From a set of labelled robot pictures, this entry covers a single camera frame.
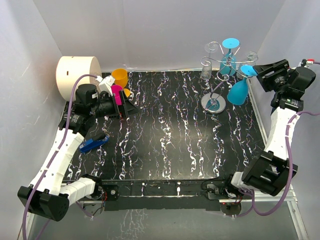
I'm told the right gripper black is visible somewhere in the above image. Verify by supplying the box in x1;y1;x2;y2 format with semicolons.
253;60;292;93

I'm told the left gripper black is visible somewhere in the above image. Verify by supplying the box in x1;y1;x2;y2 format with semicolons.
90;90;141;120

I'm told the pink plastic wine glass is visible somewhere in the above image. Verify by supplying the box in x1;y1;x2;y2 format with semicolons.
111;84;123;106

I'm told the yellow plastic wine glass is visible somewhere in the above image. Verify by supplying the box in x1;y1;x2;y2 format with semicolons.
111;68;131;97

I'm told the blue wine glass front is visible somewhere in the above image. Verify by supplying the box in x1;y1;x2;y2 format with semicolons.
227;66;257;106

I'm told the blue wine glass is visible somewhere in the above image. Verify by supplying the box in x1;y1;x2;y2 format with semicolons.
219;38;240;76
227;66;257;106

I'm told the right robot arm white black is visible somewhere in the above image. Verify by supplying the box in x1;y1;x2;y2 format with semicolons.
222;58;316;199

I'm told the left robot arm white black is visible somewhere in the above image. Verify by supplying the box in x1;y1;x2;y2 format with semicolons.
17;83;139;222

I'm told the clear glass on rack right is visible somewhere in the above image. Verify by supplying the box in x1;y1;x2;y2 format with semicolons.
236;51;259;80

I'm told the clear glass on rack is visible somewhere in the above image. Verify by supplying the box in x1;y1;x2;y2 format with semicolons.
236;51;259;80
200;60;212;80

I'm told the blue wine glass rear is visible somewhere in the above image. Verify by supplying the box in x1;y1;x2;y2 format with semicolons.
219;38;240;76

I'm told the clear glass on rack left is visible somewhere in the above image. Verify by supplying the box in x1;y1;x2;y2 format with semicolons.
200;60;212;80

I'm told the blue black clip tool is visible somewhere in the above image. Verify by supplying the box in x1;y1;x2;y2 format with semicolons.
78;133;109;153

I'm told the white cylindrical container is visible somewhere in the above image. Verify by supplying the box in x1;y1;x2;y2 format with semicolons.
55;56;102;101

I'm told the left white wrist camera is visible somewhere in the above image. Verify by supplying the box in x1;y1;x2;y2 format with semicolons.
96;75;115;95

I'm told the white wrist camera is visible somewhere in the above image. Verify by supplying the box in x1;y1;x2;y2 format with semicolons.
300;58;315;68
96;75;115;95

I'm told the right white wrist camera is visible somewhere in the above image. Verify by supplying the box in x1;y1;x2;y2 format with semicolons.
300;58;315;68

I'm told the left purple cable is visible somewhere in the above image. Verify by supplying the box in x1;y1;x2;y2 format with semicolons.
21;73;99;240

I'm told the purple cable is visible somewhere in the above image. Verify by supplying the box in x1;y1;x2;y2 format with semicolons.
239;58;320;217
21;73;99;240

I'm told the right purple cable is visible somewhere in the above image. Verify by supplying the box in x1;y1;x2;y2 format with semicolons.
239;58;320;217

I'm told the silver wire glass rack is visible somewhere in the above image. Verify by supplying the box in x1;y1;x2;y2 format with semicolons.
200;41;259;116

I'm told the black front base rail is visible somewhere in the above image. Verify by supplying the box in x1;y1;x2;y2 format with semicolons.
102;178;242;214

